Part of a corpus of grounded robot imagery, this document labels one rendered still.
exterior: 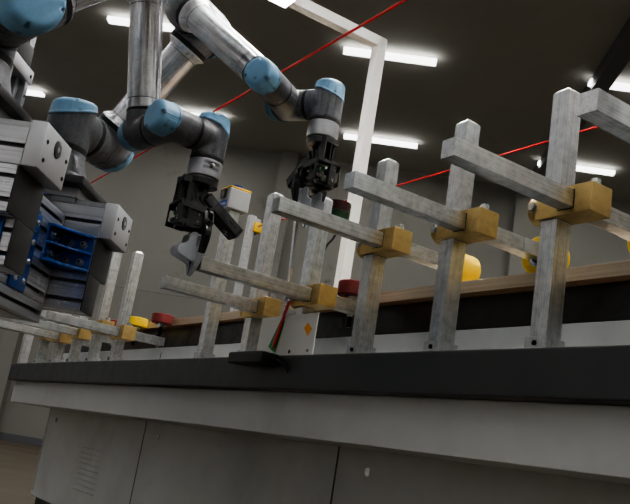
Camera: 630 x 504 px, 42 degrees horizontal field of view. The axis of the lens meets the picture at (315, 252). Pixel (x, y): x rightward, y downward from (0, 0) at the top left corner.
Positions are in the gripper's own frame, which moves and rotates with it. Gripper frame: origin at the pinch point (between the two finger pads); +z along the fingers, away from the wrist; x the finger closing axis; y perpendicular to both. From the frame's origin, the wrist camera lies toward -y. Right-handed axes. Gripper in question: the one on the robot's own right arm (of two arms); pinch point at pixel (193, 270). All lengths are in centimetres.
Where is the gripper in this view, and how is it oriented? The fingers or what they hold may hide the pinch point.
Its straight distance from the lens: 181.3
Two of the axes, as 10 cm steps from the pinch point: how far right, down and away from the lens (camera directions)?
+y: -8.2, -2.7, -5.0
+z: -1.6, 9.6, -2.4
